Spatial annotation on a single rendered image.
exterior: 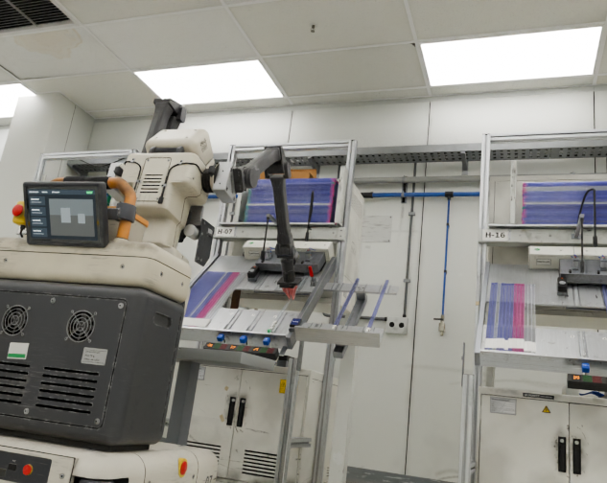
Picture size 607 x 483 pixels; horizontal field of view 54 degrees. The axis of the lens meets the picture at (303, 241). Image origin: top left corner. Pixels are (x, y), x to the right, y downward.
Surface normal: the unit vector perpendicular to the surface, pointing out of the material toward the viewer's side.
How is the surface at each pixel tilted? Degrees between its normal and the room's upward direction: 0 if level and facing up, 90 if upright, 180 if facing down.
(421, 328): 90
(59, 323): 90
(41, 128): 90
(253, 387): 90
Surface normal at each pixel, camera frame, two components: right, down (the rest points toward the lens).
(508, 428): -0.33, -0.29
